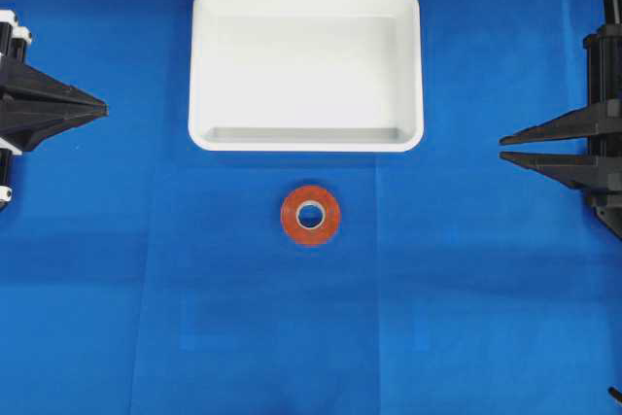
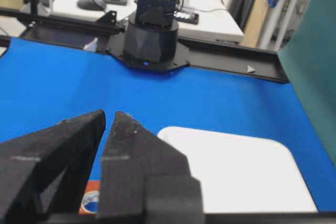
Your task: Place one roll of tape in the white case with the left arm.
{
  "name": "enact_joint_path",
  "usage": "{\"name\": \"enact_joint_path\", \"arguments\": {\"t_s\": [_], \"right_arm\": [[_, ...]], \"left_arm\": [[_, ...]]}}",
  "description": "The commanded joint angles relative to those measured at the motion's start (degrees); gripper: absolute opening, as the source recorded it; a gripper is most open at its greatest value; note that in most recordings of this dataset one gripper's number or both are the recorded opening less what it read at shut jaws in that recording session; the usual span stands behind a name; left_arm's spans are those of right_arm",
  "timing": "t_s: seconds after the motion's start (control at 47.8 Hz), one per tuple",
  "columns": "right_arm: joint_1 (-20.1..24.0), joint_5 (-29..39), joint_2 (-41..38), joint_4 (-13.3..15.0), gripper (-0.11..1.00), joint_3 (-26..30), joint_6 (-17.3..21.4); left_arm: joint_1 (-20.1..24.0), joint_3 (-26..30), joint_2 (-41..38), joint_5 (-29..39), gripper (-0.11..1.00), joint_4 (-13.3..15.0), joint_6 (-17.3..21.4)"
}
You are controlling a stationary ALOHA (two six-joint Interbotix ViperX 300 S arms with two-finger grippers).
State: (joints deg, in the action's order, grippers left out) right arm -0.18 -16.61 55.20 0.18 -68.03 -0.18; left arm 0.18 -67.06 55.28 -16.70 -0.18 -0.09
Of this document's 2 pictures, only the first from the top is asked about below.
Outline blue table cloth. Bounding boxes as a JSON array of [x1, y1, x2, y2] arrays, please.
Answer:
[[1, 0, 621, 414]]

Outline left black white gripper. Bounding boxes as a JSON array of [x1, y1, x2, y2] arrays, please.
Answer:
[[1, 10, 108, 210]]

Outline white rectangular plastic tray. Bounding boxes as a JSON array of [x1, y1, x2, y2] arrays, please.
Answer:
[[188, 0, 425, 153]]

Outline orange tape roll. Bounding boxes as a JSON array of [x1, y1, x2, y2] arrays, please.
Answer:
[[280, 185, 341, 247]]

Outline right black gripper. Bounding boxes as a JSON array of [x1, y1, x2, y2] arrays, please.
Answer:
[[500, 24, 621, 239]]

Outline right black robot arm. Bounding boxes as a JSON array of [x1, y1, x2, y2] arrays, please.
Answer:
[[500, 0, 621, 237]]

